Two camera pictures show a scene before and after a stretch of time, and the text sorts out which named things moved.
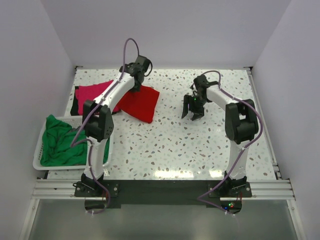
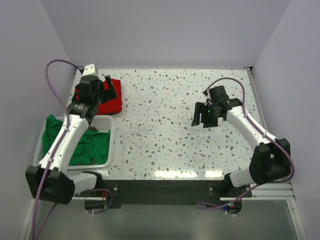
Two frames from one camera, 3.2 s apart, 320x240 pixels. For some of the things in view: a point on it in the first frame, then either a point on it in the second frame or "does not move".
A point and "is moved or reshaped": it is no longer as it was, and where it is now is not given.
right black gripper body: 196,102 to 210,114
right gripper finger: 186,103 to 198,109
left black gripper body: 139,83 to 98,96
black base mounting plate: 204,193 does not move
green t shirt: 62,146 does not move
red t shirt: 140,104 is moved or reshaped
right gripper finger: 198,113 to 211,123
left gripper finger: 138,87 to 107,95
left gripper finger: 134,89 to 112,93
